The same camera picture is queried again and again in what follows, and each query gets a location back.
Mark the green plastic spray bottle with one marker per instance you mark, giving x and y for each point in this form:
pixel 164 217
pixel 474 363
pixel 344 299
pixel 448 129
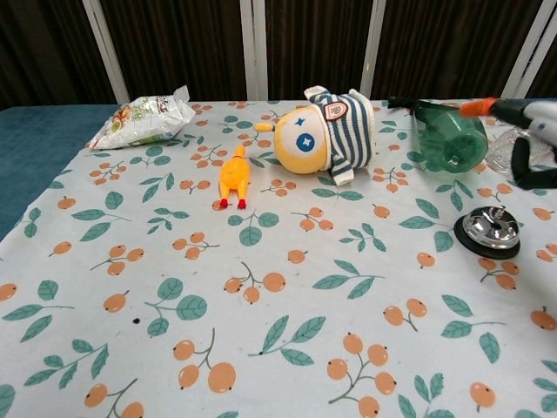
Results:
pixel 448 139

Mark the white snack bag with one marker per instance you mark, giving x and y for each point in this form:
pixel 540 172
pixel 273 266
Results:
pixel 143 119

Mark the white partition frame post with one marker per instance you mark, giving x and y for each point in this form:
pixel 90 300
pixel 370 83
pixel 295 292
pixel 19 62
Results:
pixel 106 48
pixel 528 48
pixel 254 48
pixel 377 48

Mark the yellow plush doll striped shirt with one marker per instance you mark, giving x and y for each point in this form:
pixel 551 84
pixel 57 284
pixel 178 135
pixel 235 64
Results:
pixel 322 135

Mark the robot right five-finger hand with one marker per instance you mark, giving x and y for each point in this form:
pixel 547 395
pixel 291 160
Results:
pixel 537 119

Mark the clear plastic water bottle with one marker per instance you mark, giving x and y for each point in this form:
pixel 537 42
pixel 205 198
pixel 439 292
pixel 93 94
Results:
pixel 502 150

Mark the silver call bell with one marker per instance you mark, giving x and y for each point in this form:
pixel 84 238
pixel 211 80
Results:
pixel 489 228

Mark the floral leaf print tablecloth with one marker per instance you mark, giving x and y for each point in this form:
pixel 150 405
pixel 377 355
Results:
pixel 278 283

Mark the blue table cover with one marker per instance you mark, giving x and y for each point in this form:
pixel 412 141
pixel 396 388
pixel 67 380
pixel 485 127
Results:
pixel 39 152

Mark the yellow rubber chicken toy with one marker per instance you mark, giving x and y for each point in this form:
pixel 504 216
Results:
pixel 233 174

